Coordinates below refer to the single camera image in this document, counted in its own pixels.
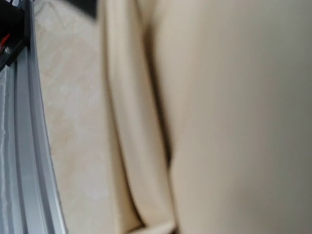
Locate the beige folding umbrella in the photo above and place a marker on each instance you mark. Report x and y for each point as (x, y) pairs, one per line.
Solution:
(208, 115)

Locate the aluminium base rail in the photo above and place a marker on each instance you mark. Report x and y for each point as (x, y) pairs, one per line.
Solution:
(29, 199)

